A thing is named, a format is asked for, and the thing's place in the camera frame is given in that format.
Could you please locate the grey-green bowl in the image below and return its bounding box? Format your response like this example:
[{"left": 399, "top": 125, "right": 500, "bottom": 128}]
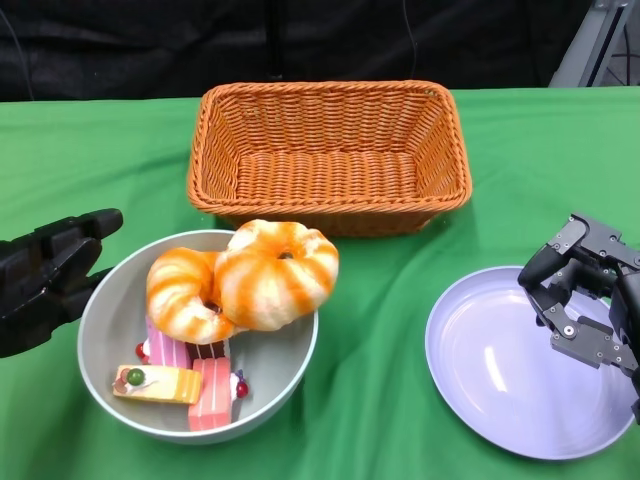
[{"left": 76, "top": 228, "right": 320, "bottom": 446}]

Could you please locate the light pink cake slice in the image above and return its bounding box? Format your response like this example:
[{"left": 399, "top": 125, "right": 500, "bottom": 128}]
[{"left": 135, "top": 315, "right": 196, "bottom": 367}]

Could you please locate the brown chocolate cake slice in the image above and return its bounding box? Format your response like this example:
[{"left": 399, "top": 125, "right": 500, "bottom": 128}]
[{"left": 185, "top": 339, "right": 231, "bottom": 361}]

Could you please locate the large orange-striped ring bread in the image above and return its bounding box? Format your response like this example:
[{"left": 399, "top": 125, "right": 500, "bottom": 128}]
[{"left": 213, "top": 218, "right": 340, "bottom": 332}]

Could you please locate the yellow cake slice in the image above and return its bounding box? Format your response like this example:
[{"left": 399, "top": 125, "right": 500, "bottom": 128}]
[{"left": 111, "top": 363, "right": 204, "bottom": 406}]

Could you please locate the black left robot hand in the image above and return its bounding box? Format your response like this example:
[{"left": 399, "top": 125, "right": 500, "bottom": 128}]
[{"left": 0, "top": 208, "right": 124, "bottom": 359}]

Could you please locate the small orange-striped ring bread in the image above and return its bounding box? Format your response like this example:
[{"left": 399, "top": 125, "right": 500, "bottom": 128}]
[{"left": 145, "top": 247, "right": 236, "bottom": 346}]

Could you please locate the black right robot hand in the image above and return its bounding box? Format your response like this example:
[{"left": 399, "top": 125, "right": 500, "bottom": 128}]
[{"left": 517, "top": 212, "right": 640, "bottom": 426}]

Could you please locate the lilac plate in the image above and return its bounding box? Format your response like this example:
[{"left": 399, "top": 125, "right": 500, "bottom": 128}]
[{"left": 424, "top": 265, "right": 637, "bottom": 460}]

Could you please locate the salmon pink cake slice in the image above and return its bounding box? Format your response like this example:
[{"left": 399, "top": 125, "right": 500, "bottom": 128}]
[{"left": 187, "top": 355, "right": 250, "bottom": 434}]

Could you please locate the grey aluminium frame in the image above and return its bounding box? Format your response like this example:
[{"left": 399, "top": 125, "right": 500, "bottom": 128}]
[{"left": 548, "top": 0, "right": 640, "bottom": 89}]

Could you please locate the green tablecloth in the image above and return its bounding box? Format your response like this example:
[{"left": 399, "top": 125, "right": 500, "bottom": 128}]
[{"left": 0, "top": 84, "right": 640, "bottom": 480}]

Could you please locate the black backdrop curtain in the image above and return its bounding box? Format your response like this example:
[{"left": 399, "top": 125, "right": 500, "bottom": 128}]
[{"left": 0, "top": 0, "right": 601, "bottom": 104}]

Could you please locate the orange wicker basket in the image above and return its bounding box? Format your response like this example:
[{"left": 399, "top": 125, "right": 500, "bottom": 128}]
[{"left": 186, "top": 79, "right": 473, "bottom": 237}]

